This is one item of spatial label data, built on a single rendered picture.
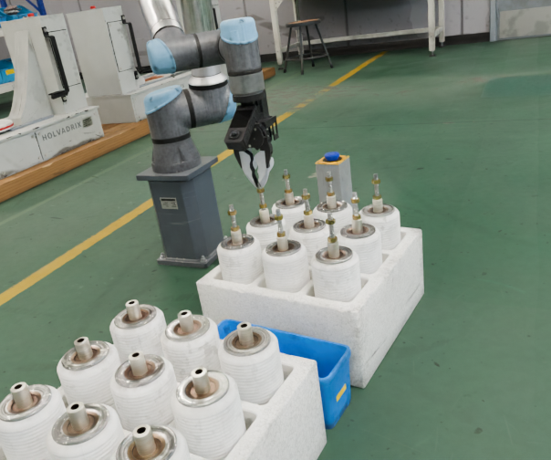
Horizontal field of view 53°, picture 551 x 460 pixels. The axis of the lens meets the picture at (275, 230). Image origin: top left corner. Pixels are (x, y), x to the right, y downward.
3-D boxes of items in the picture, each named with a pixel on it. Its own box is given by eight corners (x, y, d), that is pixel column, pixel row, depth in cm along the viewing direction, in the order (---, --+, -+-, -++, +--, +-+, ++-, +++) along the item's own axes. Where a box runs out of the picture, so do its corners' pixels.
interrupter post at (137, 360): (129, 376, 83) (124, 358, 82) (140, 366, 85) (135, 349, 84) (140, 379, 82) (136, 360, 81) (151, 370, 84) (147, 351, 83)
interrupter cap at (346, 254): (315, 250, 114) (315, 247, 114) (351, 246, 113) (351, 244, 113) (315, 267, 107) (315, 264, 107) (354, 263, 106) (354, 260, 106)
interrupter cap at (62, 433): (40, 437, 73) (38, 433, 73) (83, 401, 79) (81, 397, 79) (79, 454, 70) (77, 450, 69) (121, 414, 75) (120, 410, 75)
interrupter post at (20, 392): (13, 408, 80) (5, 390, 79) (26, 397, 82) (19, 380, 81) (24, 412, 79) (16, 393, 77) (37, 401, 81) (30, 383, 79)
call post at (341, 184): (326, 266, 160) (314, 163, 148) (336, 256, 165) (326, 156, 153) (348, 270, 156) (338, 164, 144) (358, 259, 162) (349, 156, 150)
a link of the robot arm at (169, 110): (148, 134, 170) (138, 89, 164) (191, 125, 173) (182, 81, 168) (152, 141, 159) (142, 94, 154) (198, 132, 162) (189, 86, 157)
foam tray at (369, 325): (210, 349, 130) (195, 282, 123) (291, 272, 160) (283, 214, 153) (364, 390, 110) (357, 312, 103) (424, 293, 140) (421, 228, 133)
